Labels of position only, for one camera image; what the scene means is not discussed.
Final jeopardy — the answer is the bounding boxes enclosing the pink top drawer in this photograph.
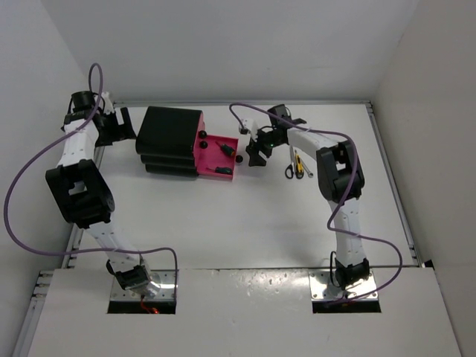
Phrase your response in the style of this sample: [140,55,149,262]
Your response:
[196,112,208,143]

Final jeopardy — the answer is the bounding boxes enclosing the purple cable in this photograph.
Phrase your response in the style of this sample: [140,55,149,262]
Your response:
[228,103,403,303]
[2,62,179,283]

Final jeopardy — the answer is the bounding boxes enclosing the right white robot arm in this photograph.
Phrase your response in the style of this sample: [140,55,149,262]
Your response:
[239,105,370,290]

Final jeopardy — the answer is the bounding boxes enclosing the black handled scissors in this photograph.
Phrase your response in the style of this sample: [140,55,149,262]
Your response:
[285,145,297,179]

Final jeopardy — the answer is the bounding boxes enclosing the metal base plate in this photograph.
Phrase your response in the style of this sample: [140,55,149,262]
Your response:
[308,268,379,303]
[109,270,177,303]

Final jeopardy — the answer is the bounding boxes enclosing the black drawer cabinet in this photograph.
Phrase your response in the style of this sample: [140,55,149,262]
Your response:
[135,106,205,178]

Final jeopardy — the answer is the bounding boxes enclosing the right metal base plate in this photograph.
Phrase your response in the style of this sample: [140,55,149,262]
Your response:
[308,268,379,303]

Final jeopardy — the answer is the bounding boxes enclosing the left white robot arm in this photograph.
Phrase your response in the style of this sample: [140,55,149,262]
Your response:
[45,91,161,299]

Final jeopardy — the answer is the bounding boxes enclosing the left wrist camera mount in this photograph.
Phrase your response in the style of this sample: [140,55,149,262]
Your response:
[97,91,115,115]

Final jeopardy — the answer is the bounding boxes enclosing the small green stubby screwdriver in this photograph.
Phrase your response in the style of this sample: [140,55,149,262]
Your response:
[207,167,234,175]

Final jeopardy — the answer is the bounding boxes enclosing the pink middle drawer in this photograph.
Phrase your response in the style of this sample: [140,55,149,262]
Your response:
[193,140,208,153]

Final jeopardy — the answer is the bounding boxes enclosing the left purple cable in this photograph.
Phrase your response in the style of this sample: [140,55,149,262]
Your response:
[2,62,179,283]

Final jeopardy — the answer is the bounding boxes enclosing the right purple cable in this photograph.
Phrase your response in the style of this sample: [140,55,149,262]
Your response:
[228,103,403,303]

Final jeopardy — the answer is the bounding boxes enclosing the green orange handled screwdriver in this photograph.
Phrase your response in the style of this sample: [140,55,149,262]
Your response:
[216,141,236,157]

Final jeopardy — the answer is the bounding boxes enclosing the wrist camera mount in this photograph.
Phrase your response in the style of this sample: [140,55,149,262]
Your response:
[239,118,259,141]
[97,91,115,115]

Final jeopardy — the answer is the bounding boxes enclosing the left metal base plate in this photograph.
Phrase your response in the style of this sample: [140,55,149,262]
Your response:
[109,270,177,303]

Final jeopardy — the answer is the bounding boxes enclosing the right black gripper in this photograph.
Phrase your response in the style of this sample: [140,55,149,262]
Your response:
[246,126,283,167]

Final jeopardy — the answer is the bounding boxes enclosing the yellow utility knife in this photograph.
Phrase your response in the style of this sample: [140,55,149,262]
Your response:
[294,151,305,179]

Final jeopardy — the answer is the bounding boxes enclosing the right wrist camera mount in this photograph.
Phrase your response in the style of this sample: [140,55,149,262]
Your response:
[239,118,259,141]

